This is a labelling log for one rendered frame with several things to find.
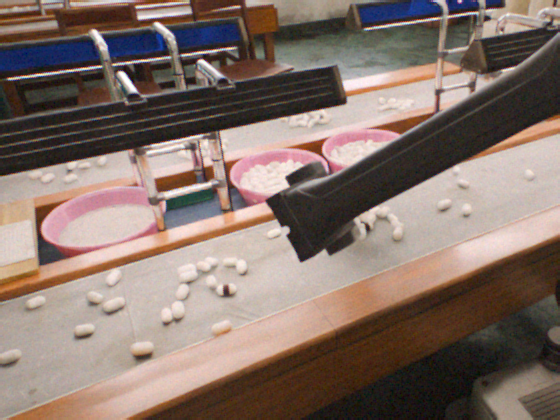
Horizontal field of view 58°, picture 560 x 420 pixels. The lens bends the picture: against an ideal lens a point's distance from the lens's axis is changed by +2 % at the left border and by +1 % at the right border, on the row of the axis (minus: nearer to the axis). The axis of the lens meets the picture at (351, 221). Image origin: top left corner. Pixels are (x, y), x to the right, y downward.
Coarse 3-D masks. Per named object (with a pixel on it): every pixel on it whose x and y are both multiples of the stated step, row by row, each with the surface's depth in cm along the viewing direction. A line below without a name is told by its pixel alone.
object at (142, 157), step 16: (208, 64) 95; (128, 80) 88; (224, 80) 88; (128, 96) 81; (160, 144) 103; (176, 144) 105; (208, 144) 109; (144, 160) 102; (224, 160) 112; (144, 176) 104; (224, 176) 114; (160, 192) 109; (176, 192) 110; (224, 192) 115; (160, 208) 109; (224, 208) 117; (160, 224) 111
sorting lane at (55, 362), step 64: (448, 192) 129; (512, 192) 128; (192, 256) 107; (256, 256) 107; (320, 256) 106; (384, 256) 106; (0, 320) 92; (64, 320) 92; (128, 320) 91; (192, 320) 91; (256, 320) 90; (0, 384) 80; (64, 384) 79
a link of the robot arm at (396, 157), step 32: (544, 64) 37; (480, 96) 39; (512, 96) 38; (544, 96) 37; (416, 128) 43; (448, 128) 41; (480, 128) 40; (512, 128) 39; (384, 160) 44; (416, 160) 43; (448, 160) 42; (288, 192) 50; (320, 192) 48; (352, 192) 46; (384, 192) 45; (288, 224) 50; (320, 224) 49; (352, 224) 58
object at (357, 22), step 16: (384, 0) 158; (400, 0) 160; (448, 0) 168; (464, 0) 171; (496, 0) 177; (352, 16) 154; (368, 16) 155; (384, 16) 157; (400, 16) 160; (416, 16) 162; (432, 16) 165; (448, 16) 169
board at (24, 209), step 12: (12, 204) 120; (24, 204) 120; (0, 216) 115; (12, 216) 115; (24, 216) 115; (36, 240) 108; (36, 252) 103; (12, 264) 100; (24, 264) 100; (36, 264) 100; (0, 276) 97; (12, 276) 97; (24, 276) 98
